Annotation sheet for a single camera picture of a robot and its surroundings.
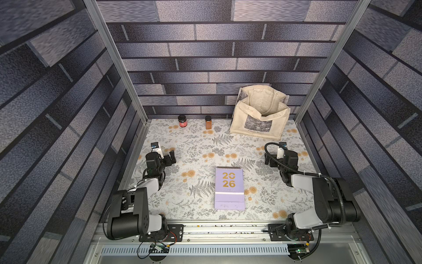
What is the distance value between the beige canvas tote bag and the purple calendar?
32 cm

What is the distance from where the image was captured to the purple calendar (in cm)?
80

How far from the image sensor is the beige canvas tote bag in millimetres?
945
